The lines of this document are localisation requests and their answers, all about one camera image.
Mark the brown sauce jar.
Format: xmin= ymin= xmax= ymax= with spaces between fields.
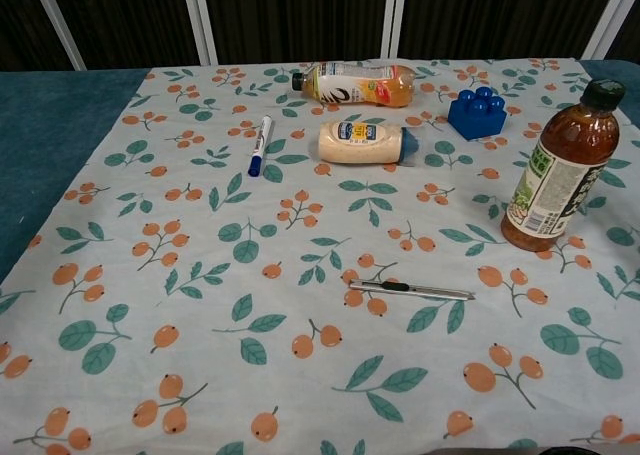
xmin=500 ymin=78 xmax=628 ymax=253

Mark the mayonnaise squeeze bottle blue cap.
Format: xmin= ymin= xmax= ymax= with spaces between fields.
xmin=318 ymin=120 xmax=423 ymax=167

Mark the orange juice bottle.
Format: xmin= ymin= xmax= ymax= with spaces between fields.
xmin=291 ymin=60 xmax=418 ymax=109

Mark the white blue marker pen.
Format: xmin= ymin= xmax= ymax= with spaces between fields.
xmin=247 ymin=115 xmax=276 ymax=179

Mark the floral tablecloth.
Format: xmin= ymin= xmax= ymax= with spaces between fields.
xmin=0 ymin=57 xmax=640 ymax=455

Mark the silver pen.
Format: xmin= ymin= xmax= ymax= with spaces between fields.
xmin=348 ymin=277 xmax=477 ymax=303

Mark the blue toy building block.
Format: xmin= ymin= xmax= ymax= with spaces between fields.
xmin=447 ymin=87 xmax=509 ymax=142

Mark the dark partition panel white frame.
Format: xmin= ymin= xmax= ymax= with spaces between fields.
xmin=0 ymin=0 xmax=87 ymax=74
xmin=28 ymin=0 xmax=217 ymax=72
xmin=383 ymin=0 xmax=640 ymax=62
xmin=191 ymin=0 xmax=402 ymax=67
xmin=603 ymin=2 xmax=640 ymax=62

